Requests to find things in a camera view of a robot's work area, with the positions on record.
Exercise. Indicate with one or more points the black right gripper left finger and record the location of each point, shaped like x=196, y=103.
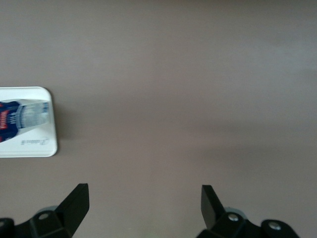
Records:
x=67, y=213

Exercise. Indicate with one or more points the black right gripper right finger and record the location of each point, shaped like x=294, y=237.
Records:
x=223, y=223

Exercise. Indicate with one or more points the blue white milk carton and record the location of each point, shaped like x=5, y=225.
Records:
x=22, y=119

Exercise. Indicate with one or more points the cream rabbit print tray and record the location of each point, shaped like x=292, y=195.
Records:
x=37, y=146

